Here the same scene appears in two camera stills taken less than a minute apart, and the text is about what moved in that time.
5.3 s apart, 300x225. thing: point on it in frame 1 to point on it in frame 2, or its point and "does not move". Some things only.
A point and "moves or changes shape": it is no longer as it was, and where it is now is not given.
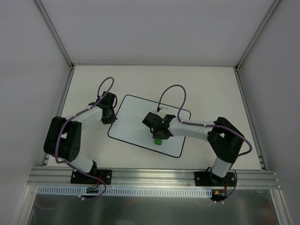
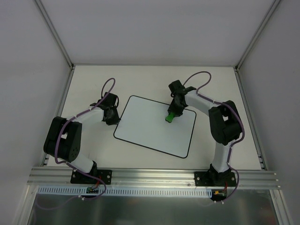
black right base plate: [209, 178] does not move
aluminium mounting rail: [61, 177] does not move
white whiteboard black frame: [129, 126] does not move
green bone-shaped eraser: [158, 141] moves or changes shape
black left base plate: [105, 175] does not move
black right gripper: [159, 135] to [176, 107]
